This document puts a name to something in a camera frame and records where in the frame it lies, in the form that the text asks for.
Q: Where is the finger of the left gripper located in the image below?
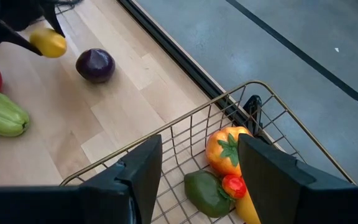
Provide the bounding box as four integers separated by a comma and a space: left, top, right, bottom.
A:
40, 0, 66, 38
0, 19, 44, 57

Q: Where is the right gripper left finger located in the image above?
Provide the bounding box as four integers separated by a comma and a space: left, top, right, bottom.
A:
0, 134, 163, 224

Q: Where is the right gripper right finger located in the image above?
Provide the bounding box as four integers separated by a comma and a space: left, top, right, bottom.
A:
237, 133, 358, 224

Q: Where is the yellow lemon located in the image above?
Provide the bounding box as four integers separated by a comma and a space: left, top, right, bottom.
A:
29, 27, 68, 59

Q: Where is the orange-yellow mango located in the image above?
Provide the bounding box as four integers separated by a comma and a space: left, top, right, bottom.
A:
234, 189, 262, 224

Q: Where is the round purple onion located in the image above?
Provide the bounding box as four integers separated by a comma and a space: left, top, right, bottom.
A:
75, 48, 116, 84

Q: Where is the small red strawberry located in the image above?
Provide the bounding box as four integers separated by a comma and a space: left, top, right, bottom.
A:
221, 174, 247, 200

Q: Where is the light green chayote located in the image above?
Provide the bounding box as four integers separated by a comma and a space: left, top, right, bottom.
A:
0, 89, 30, 138

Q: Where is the orange tomato with green stem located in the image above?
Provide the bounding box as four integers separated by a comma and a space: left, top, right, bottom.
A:
205, 126, 253, 178

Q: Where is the green avocado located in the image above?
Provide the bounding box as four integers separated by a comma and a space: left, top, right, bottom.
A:
183, 169, 234, 218

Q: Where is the black basket clamp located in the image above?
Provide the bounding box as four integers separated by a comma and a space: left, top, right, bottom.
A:
242, 95, 264, 138

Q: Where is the gold wire basket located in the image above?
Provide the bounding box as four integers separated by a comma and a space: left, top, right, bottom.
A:
53, 0, 83, 16
60, 80, 357, 224

